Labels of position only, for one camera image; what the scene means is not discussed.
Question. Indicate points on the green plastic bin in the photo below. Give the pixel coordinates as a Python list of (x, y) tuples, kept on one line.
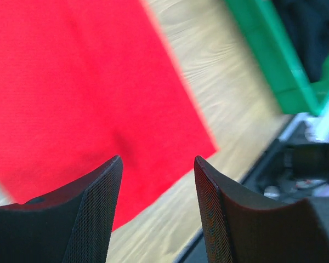
[(265, 34)]

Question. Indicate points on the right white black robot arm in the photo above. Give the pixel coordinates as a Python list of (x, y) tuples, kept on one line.
[(300, 168)]

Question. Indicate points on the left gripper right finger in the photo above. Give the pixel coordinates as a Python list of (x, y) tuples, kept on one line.
[(240, 225)]

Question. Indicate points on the black shirt in bin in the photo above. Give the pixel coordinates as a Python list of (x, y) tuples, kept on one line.
[(307, 24)]

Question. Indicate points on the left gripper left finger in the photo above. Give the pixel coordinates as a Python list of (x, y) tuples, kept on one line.
[(70, 224)]

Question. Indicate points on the plain red t shirt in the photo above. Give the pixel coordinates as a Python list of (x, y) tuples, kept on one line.
[(82, 81)]

